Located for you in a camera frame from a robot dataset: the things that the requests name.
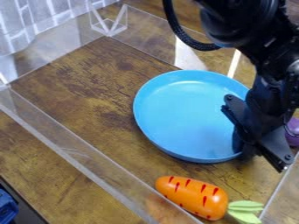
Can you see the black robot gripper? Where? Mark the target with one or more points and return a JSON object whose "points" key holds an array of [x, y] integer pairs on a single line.
{"points": [[259, 119]]}

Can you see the orange toy carrot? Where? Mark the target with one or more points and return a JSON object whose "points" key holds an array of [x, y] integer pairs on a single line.
{"points": [[206, 200]]}

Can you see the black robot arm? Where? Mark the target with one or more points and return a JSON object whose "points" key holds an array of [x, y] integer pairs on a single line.
{"points": [[257, 28]]}

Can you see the purple toy eggplant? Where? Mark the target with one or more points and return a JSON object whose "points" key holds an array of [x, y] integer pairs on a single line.
{"points": [[293, 132]]}

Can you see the blue round plate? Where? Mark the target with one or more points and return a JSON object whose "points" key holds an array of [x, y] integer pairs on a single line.
{"points": [[176, 110]]}

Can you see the blue object at corner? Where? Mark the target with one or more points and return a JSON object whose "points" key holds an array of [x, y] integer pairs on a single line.
{"points": [[8, 207]]}

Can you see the clear acrylic enclosure wall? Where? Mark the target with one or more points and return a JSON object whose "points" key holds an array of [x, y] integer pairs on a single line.
{"points": [[74, 154]]}

